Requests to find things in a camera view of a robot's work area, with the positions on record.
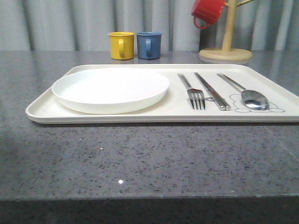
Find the white round plate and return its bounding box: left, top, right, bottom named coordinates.
left=52, top=68, right=170, bottom=114

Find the silver chopstick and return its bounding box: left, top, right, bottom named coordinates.
left=194, top=72, right=226, bottom=111
left=194, top=72, right=231, bottom=111

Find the silver spoon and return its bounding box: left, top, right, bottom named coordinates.
left=217, top=73, right=270, bottom=111

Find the cream rabbit print tray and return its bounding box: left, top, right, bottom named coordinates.
left=26, top=64, right=299, bottom=124

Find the blue mug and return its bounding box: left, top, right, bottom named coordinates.
left=136, top=32, right=162, bottom=60

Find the yellow mug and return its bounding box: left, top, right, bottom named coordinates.
left=108, top=32, right=135, bottom=60

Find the wooden mug tree stand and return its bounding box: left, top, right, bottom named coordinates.
left=199, top=0, right=252, bottom=61

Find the red mug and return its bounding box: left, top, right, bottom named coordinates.
left=191, top=0, right=225, bottom=29

